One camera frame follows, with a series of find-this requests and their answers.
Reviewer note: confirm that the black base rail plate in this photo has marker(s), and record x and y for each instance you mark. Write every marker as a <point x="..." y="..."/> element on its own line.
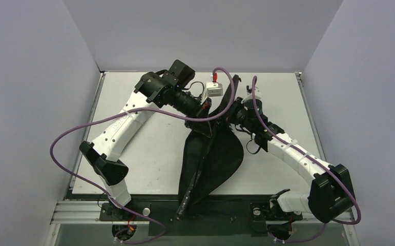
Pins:
<point x="216" y="215"/>

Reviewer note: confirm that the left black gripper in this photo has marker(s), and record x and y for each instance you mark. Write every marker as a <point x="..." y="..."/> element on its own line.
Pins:
<point x="203" y="110"/>

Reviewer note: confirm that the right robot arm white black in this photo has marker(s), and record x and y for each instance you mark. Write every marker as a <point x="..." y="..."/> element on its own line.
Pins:
<point x="331" y="192"/>

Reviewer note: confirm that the black racket bag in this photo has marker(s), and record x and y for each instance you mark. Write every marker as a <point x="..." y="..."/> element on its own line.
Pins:
<point x="225" y="150"/>

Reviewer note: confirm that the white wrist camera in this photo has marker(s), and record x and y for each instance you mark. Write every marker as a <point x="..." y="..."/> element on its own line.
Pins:
<point x="250" y="93"/>
<point x="212" y="89"/>

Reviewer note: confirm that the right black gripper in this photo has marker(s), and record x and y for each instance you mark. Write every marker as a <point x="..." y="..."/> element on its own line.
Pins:
<point x="234" y="107"/>

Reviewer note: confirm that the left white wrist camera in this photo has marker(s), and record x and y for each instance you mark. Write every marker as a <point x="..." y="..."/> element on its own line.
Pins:
<point x="212" y="89"/>

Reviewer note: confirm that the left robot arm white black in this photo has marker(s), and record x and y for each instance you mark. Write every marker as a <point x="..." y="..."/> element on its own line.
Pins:
<point x="153" y="91"/>

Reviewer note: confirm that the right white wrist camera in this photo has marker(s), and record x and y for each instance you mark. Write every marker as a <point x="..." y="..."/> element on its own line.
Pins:
<point x="250" y="93"/>

